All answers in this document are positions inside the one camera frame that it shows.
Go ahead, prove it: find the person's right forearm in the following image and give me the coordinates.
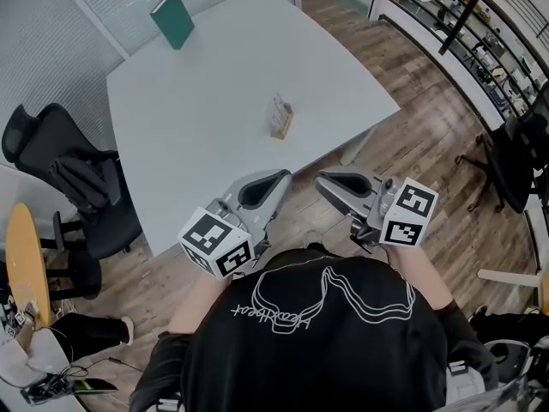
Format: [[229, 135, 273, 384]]
[[381, 242, 455, 311]]

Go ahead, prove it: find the white table leg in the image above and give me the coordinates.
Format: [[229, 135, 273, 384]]
[[341, 126, 378, 167]]

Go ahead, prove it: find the round wooden side table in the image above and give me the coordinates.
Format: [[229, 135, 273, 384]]
[[5, 203, 52, 330]]

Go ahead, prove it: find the white desk frame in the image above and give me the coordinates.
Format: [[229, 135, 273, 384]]
[[477, 206, 549, 300]]

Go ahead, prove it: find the black mesh office chair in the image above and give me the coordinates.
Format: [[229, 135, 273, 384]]
[[455, 82, 549, 215]]

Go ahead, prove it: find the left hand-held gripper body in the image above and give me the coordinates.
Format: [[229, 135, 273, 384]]
[[178, 199, 271, 281]]

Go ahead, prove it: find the green book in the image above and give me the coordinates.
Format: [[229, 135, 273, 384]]
[[149, 0, 196, 52]]

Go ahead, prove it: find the black steel post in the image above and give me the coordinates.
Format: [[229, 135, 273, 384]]
[[437, 0, 481, 56]]

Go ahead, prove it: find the black bag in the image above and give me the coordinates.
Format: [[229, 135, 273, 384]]
[[49, 150, 124, 214]]

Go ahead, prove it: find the person's left forearm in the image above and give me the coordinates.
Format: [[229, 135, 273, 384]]
[[167, 272, 232, 336]]

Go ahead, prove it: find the black metal railing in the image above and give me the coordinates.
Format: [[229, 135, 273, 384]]
[[381, 0, 549, 119]]

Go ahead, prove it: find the black printed t-shirt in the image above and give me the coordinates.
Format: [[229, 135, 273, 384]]
[[128, 249, 501, 412]]

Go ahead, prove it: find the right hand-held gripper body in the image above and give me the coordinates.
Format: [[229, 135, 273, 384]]
[[350, 177, 439, 255]]

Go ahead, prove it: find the black stool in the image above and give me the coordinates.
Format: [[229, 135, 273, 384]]
[[40, 211, 104, 302]]

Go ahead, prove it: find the black high-back office chair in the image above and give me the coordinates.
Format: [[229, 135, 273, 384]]
[[1, 103, 145, 261]]

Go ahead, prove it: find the black seat with backpack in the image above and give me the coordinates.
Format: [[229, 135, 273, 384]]
[[469, 306, 549, 377]]

